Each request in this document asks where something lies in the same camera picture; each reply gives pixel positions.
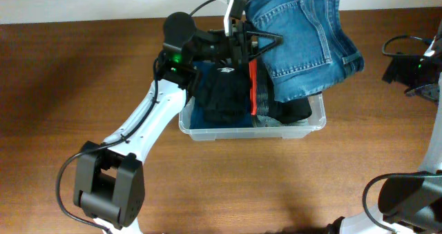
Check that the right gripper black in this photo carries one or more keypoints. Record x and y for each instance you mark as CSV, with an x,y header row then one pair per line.
x,y
395,67

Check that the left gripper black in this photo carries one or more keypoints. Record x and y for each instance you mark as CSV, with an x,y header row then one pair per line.
x,y
237,45

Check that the dark blue jeans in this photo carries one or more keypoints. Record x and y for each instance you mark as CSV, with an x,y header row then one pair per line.
x,y
315,53

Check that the black garment white logo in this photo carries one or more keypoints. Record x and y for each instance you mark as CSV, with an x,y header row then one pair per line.
x,y
224,92

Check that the black shorts red grey waistband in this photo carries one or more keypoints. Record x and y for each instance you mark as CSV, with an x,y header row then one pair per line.
x,y
262,98

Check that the light blue jeans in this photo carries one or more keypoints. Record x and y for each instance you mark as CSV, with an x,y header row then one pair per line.
x,y
261,121

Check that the teal blue shirt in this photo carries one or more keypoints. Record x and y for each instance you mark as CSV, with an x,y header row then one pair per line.
x,y
198,118

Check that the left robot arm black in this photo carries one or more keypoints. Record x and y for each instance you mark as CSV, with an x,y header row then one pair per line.
x,y
109,181

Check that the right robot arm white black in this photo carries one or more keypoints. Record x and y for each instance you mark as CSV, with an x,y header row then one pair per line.
x,y
406,202

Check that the clear plastic storage bin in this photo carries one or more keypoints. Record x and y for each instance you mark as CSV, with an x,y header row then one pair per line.
x,y
192,123

